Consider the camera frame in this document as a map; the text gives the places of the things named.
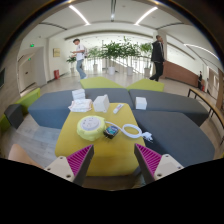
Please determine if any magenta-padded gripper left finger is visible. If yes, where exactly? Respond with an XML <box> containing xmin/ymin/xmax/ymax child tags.
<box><xmin>43</xmin><ymin>144</ymin><xmax>95</xmax><ymax>186</ymax></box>

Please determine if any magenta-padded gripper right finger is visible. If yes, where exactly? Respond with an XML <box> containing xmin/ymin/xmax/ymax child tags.
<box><xmin>133</xmin><ymin>143</ymin><xmax>184</xmax><ymax>185</ymax></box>

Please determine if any dark grey charger block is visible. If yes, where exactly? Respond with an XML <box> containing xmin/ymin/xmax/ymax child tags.
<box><xmin>102</xmin><ymin>125</ymin><xmax>120</xmax><ymax>140</ymax></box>

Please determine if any round yellow-green power strip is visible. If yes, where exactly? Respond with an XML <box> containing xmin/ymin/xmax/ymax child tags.
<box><xmin>76</xmin><ymin>114</ymin><xmax>108</xmax><ymax>142</ymax></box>

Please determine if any long grey sofa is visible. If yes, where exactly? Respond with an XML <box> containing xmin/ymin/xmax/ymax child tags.
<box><xmin>27</xmin><ymin>87</ymin><xmax>136</xmax><ymax>130</ymax></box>

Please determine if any wet wipes pack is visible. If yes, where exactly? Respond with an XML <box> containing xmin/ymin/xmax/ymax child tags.
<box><xmin>67</xmin><ymin>98</ymin><xmax>94</xmax><ymax>113</ymax></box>

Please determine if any small white box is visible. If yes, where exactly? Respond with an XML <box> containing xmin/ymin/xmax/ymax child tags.
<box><xmin>134</xmin><ymin>96</ymin><xmax>148</xmax><ymax>111</ymax></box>

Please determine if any dark grey stool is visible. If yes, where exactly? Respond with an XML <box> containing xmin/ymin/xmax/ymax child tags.
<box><xmin>3</xmin><ymin>103</ymin><xmax>24</xmax><ymax>130</ymax></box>

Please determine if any small white tube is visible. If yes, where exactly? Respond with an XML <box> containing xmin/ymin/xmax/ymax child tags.
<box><xmin>112</xmin><ymin>103</ymin><xmax>125</xmax><ymax>115</ymax></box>

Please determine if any large white box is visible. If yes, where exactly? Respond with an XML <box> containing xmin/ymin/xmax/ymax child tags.
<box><xmin>92</xmin><ymin>94</ymin><xmax>111</xmax><ymax>114</ymax></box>

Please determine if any green sofa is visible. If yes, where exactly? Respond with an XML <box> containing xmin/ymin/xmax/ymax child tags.
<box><xmin>0</xmin><ymin>87</ymin><xmax>42</xmax><ymax>133</ymax></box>
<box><xmin>79</xmin><ymin>76</ymin><xmax>125</xmax><ymax>90</ymax></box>
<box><xmin>125</xmin><ymin>78</ymin><xmax>165</xmax><ymax>93</ymax></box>

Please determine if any wooden bench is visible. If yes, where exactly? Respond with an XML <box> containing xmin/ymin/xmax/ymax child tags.
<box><xmin>187</xmin><ymin>87</ymin><xmax>224</xmax><ymax>146</ymax></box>

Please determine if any person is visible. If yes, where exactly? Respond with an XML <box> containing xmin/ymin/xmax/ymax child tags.
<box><xmin>197</xmin><ymin>70</ymin><xmax>204</xmax><ymax>90</ymax></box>
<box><xmin>148</xmin><ymin>34</ymin><xmax>166</xmax><ymax>83</ymax></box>
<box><xmin>70</xmin><ymin>38</ymin><xmax>89</xmax><ymax>80</ymax></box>

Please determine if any potted green plants group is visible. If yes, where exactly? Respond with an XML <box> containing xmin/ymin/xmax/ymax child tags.
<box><xmin>65</xmin><ymin>36</ymin><xmax>154</xmax><ymax>77</ymax></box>

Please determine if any ceiling light strips group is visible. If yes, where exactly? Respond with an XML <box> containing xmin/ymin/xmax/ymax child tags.
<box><xmin>68</xmin><ymin>4</ymin><xmax>219</xmax><ymax>61</ymax></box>

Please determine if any white power strip cable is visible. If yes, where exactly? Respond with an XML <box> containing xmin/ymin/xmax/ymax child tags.
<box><xmin>104</xmin><ymin>121</ymin><xmax>154</xmax><ymax>143</ymax></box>

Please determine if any yellow wall notice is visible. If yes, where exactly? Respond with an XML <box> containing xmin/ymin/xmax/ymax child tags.
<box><xmin>52</xmin><ymin>47</ymin><xmax>62</xmax><ymax>58</ymax></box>

